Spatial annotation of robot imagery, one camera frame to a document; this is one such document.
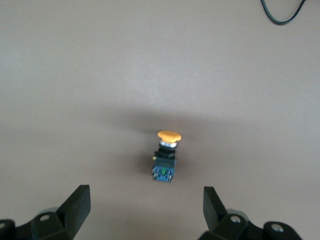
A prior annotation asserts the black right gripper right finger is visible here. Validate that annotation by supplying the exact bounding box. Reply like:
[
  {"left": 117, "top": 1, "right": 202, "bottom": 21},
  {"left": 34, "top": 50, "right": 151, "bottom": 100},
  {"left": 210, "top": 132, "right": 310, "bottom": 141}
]
[{"left": 199, "top": 186, "right": 304, "bottom": 240}]

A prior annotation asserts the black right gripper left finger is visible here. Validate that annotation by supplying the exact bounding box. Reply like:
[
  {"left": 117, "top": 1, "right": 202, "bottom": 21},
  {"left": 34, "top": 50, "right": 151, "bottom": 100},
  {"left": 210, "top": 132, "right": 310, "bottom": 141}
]
[{"left": 0, "top": 184, "right": 91, "bottom": 240}]

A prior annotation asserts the thin black looped cable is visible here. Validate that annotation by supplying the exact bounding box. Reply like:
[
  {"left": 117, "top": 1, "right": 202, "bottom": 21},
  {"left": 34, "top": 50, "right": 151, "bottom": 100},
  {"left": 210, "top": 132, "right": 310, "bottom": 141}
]
[{"left": 259, "top": 0, "right": 307, "bottom": 26}]

